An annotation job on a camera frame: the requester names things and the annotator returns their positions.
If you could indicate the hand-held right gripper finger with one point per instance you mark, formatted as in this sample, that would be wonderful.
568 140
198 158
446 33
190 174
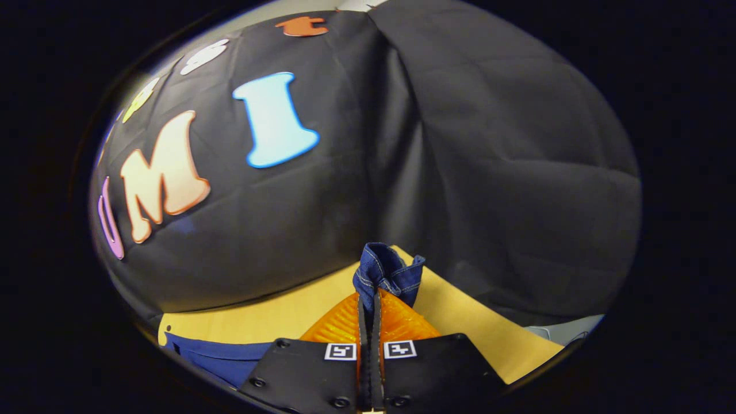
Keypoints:
378 356
363 345

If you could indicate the blue denim jeans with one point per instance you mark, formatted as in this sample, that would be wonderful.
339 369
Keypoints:
385 273

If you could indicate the black backdrop cloth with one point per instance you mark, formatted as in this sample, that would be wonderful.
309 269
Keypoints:
460 172

